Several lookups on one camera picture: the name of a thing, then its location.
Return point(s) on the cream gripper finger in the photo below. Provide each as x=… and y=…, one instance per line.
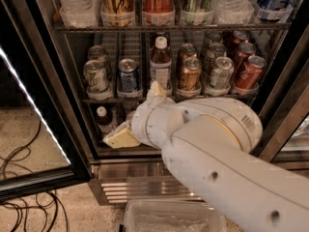
x=156, y=90
x=121, y=137

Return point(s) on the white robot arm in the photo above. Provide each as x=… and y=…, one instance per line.
x=205, y=144

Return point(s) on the brown tea bottle bottom shelf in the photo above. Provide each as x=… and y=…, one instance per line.
x=106, y=120

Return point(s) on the brown tea bottle shelf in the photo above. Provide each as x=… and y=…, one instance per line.
x=161, y=63
x=106, y=120

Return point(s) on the brown tea bottle middle shelf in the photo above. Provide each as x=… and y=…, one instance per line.
x=161, y=63

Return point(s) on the blue pepsi can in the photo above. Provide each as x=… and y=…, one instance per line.
x=128, y=76

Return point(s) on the gold can front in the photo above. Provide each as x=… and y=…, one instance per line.
x=189, y=74

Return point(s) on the gold can rear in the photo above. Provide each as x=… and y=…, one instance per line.
x=187, y=50

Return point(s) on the green 7up can front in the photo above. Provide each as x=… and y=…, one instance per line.
x=96, y=76

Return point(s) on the silver can front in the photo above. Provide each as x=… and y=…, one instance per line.
x=221, y=72

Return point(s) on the silver can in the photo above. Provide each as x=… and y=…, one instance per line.
x=212, y=38
x=215, y=50
x=221, y=72

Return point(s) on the silver can middle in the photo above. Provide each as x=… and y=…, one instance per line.
x=215, y=50

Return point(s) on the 7up can rear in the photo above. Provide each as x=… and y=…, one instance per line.
x=98, y=52

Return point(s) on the silver can rear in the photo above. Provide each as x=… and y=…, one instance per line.
x=212, y=38

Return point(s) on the red can top shelf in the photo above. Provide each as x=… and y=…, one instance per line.
x=158, y=12

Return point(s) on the open fridge glass door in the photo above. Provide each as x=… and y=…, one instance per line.
x=42, y=146

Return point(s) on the gold can top shelf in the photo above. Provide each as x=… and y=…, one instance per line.
x=117, y=12

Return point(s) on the red can front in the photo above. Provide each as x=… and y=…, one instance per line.
x=250, y=72

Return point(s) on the red can middle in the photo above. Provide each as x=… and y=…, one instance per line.
x=243, y=52

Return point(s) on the green can top shelf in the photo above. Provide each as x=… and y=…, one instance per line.
x=196, y=12

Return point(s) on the red can rear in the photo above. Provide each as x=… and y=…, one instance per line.
x=237, y=38

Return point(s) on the stainless steel fridge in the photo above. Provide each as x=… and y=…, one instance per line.
x=118, y=176

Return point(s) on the closed right fridge door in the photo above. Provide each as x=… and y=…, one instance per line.
x=285, y=142

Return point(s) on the clear plastic bin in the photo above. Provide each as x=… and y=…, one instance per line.
x=171, y=216

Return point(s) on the water bottle top right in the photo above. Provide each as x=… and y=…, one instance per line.
x=232, y=11

